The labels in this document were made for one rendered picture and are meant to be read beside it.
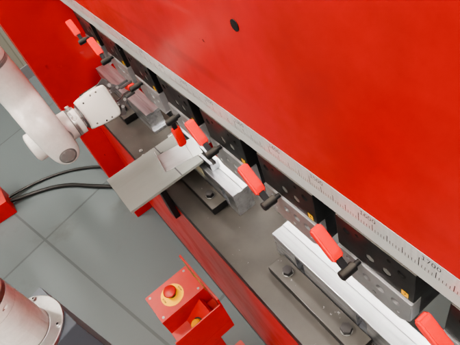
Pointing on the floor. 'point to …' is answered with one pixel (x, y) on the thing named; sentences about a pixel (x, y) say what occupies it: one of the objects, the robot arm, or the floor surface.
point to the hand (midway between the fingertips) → (126, 88)
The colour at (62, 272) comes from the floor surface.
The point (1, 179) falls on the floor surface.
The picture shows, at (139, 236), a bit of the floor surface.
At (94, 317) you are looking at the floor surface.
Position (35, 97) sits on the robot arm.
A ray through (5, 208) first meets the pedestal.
